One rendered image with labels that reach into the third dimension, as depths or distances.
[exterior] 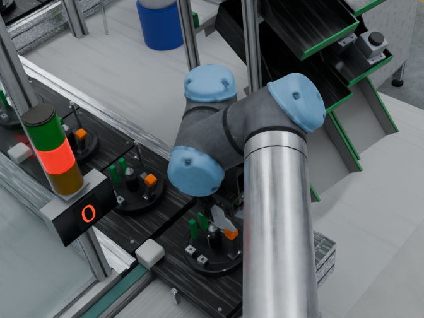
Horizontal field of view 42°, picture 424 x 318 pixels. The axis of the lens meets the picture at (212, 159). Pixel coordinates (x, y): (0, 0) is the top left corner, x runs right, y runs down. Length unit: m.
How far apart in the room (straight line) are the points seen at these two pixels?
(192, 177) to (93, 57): 1.30
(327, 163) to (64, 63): 1.08
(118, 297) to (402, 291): 0.59
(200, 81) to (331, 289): 0.61
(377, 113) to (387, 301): 0.42
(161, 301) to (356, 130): 0.58
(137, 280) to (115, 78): 0.85
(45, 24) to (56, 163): 1.28
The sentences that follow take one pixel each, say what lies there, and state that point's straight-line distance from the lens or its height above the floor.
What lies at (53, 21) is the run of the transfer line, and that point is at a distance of 2.14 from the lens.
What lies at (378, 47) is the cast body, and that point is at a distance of 1.17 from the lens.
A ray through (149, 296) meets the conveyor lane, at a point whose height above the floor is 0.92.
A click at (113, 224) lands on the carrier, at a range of 1.26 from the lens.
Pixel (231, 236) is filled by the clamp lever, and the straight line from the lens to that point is 1.06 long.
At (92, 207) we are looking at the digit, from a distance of 0.98.
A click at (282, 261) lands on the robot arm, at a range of 0.55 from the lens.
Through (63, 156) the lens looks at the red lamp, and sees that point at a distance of 0.88.
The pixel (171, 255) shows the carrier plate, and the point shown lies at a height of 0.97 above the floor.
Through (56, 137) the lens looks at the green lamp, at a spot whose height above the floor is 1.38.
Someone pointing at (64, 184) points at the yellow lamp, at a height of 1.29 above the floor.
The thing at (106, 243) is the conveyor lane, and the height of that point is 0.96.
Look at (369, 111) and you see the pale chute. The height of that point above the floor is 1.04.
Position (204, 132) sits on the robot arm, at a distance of 0.72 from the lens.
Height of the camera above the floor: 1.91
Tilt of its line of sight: 45 degrees down
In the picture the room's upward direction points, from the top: 9 degrees counter-clockwise
